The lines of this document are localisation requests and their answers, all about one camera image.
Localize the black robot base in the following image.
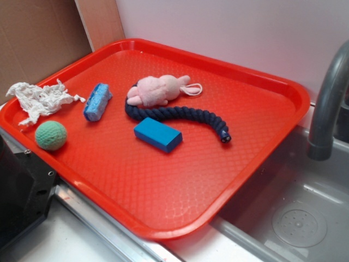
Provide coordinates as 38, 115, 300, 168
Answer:
1, 138, 57, 251

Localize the blue sponge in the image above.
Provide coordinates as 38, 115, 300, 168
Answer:
83, 83, 112, 122

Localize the blue wooden block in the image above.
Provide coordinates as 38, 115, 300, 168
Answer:
134, 117, 183, 153

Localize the red plastic tray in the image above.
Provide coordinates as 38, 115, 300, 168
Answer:
1, 39, 310, 240

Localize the pink plush bunny toy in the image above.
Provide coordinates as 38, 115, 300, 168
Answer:
126, 75, 203, 108

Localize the green knitted ball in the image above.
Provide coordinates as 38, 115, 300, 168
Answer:
35, 121, 68, 151

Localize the light wooden board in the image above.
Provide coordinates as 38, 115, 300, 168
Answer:
75, 0, 125, 51

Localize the white crumpled cloth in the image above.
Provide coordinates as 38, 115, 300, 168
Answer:
6, 80, 86, 126

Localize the grey plastic sink basin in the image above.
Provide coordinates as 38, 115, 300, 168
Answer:
212, 128, 348, 261

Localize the grey toy faucet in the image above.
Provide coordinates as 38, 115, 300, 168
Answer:
306, 41, 348, 161

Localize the brown cardboard panel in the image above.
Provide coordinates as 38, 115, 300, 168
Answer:
1, 1, 92, 104

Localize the dark blue twisted rope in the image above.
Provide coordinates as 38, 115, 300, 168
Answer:
124, 84, 232, 144

